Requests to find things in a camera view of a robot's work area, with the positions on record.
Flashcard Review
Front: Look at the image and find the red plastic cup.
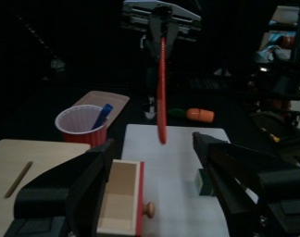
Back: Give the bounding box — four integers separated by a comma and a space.
54, 104, 110, 148

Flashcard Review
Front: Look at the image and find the blue white bag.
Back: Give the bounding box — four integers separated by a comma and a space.
256, 31, 292, 63

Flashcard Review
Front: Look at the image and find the white storage container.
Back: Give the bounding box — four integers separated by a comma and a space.
272, 5, 300, 25

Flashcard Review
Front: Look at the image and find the black equipment box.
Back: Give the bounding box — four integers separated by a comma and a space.
251, 69, 300, 101

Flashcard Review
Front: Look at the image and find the wooden box with slot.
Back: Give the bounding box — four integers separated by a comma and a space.
0, 138, 93, 237

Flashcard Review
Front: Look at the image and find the blue plastic utensil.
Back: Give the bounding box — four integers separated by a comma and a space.
92, 103, 116, 131

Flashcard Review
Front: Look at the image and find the wooden drawer with red front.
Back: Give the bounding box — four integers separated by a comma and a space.
96, 158, 157, 237

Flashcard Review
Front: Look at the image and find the red toy knife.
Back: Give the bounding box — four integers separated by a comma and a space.
157, 35, 169, 146

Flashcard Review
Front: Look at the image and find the black keyboard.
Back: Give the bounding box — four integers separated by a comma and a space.
189, 76, 229, 91

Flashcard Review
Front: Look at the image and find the orange toy carrot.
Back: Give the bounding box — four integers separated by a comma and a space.
169, 107, 216, 124

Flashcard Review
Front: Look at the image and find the white cutting board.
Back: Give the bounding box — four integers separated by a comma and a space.
121, 123, 261, 237

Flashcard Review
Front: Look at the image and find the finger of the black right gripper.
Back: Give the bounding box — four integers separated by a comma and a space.
142, 14, 162, 60
164, 21, 181, 60

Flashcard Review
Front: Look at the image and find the pink rectangular plate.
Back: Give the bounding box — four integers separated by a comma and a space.
71, 90, 132, 128

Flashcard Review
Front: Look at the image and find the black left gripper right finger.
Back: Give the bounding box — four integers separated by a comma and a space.
192, 131, 300, 237

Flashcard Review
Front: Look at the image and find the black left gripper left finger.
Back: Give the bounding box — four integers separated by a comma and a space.
3, 138, 116, 237

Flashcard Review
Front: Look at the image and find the yellow handled tool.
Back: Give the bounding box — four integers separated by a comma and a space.
259, 125, 283, 143

